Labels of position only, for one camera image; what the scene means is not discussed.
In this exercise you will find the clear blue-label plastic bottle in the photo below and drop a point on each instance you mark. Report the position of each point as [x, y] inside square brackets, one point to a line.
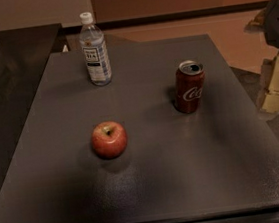
[93, 46]

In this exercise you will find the red apple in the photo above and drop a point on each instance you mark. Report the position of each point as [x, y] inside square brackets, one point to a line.
[109, 140]

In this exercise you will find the red Coca-Cola can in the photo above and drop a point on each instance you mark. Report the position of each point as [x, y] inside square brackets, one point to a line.
[189, 81]

